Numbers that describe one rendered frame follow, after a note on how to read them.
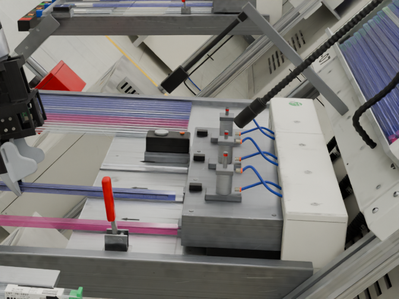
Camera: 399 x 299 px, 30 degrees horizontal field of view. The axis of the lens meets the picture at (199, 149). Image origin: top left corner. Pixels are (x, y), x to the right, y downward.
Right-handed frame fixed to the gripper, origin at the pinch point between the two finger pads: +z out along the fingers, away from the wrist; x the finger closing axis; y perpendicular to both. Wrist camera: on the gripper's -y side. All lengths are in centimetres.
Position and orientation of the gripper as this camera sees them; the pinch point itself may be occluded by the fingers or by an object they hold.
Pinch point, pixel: (14, 186)
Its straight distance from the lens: 120.2
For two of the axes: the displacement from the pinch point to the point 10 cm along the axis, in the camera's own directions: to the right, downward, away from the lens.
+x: 0.5, -3.7, 9.3
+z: 2.2, 9.1, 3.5
